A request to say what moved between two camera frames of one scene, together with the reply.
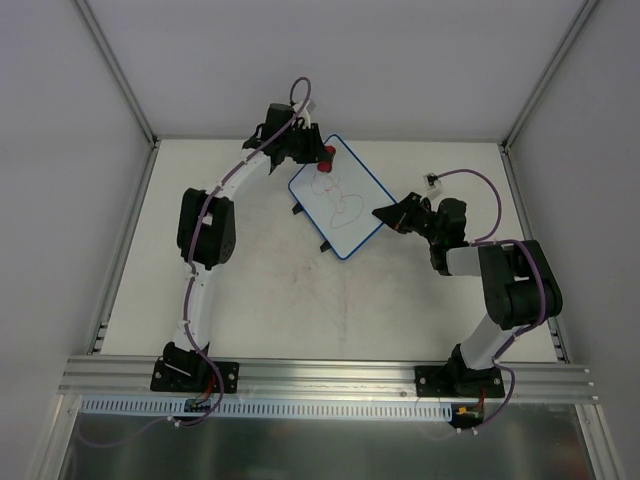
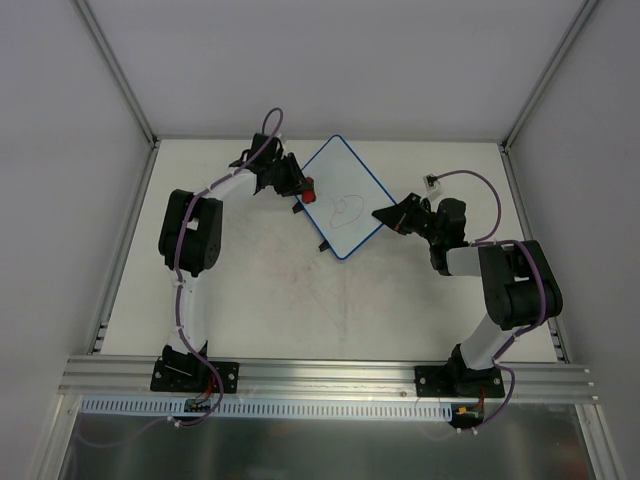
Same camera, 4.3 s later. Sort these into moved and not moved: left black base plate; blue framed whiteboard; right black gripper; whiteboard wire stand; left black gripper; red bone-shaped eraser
Moved: red bone-shaped eraser; left black gripper
Not moved: blue framed whiteboard; whiteboard wire stand; left black base plate; right black gripper
